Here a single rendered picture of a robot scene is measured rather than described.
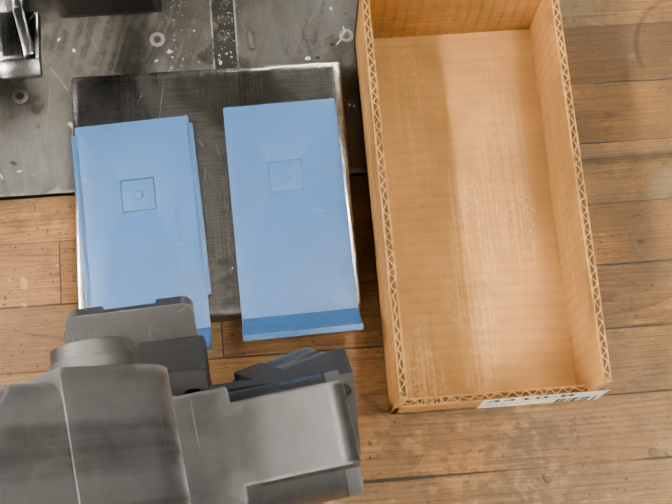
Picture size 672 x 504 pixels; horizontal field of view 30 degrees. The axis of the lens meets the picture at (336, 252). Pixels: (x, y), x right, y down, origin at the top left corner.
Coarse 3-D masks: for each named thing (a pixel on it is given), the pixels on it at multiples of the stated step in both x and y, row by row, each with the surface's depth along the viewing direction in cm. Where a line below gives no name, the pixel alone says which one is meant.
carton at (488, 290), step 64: (384, 0) 77; (448, 0) 77; (512, 0) 78; (384, 64) 82; (448, 64) 82; (512, 64) 82; (384, 128) 80; (448, 128) 81; (512, 128) 81; (576, 128) 74; (384, 192) 72; (448, 192) 79; (512, 192) 80; (576, 192) 73; (384, 256) 72; (448, 256) 78; (512, 256) 79; (576, 256) 74; (384, 320) 75; (448, 320) 77; (512, 320) 77; (576, 320) 75; (448, 384) 76; (512, 384) 76; (576, 384) 76
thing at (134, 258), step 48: (96, 144) 77; (144, 144) 78; (96, 192) 77; (192, 192) 77; (96, 240) 76; (144, 240) 76; (192, 240) 76; (96, 288) 75; (144, 288) 75; (192, 288) 75
